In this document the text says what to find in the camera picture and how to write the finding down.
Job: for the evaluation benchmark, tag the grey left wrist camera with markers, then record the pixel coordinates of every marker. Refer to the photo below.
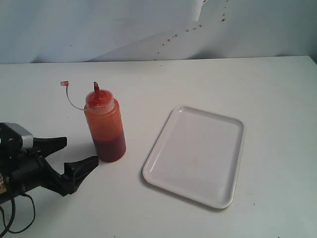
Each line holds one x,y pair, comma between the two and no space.
14,137

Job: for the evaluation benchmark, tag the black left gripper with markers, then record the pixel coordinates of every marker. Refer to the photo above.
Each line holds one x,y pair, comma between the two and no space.
28,169

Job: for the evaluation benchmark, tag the white rectangular plastic tray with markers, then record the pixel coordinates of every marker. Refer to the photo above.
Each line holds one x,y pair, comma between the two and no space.
197,156

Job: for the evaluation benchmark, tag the red sauce squeeze bottle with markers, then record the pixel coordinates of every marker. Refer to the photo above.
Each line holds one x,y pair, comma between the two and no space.
103,116

